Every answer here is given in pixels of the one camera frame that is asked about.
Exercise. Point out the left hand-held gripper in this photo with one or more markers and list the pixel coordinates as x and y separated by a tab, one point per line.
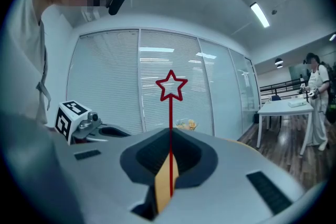
71	119

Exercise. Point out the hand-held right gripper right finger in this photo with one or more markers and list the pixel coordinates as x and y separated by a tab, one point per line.
236	181

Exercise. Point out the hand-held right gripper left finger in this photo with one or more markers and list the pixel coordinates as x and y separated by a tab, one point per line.
105	178

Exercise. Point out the red star wand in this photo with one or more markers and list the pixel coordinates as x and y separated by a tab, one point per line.
170	112

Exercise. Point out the white rectangular table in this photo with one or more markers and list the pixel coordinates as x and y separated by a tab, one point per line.
286	108

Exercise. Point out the white box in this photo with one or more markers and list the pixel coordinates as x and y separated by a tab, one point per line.
296	104

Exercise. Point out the black metal railing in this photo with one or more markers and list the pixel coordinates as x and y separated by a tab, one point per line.
283	85

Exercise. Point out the person's beige shirt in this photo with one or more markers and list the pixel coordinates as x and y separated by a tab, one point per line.
26	47

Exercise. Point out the black pendant lamp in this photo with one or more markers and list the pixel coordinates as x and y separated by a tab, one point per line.
278	63

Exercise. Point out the ceiling light panel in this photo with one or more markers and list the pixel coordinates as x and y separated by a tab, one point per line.
260	15

